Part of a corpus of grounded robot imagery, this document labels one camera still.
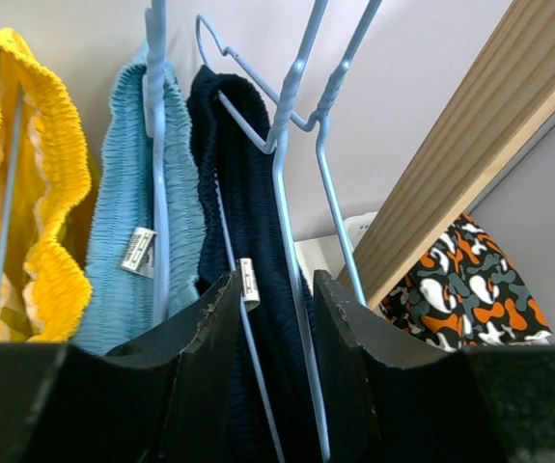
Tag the navy blue shorts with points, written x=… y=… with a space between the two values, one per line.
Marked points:
x=236 y=193

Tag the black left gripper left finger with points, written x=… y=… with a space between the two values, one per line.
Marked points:
x=161 y=397

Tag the blue hanger of light shorts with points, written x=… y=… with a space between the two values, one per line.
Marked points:
x=155 y=123

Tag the white plastic basket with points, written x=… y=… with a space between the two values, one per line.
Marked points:
x=357 y=225

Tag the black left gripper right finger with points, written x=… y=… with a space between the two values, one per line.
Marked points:
x=392 y=398

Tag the blue hanger of yellow shorts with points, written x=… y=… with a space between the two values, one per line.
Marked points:
x=5 y=215

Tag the light blue shorts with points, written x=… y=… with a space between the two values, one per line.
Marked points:
x=121 y=306

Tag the orange camouflage patterned shorts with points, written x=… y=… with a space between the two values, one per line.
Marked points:
x=464 y=291

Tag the wooden clothes rack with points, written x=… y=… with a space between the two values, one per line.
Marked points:
x=506 y=96

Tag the yellow shorts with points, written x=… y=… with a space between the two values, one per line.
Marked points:
x=44 y=290

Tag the blue hanger of navy shorts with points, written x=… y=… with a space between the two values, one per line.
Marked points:
x=276 y=142

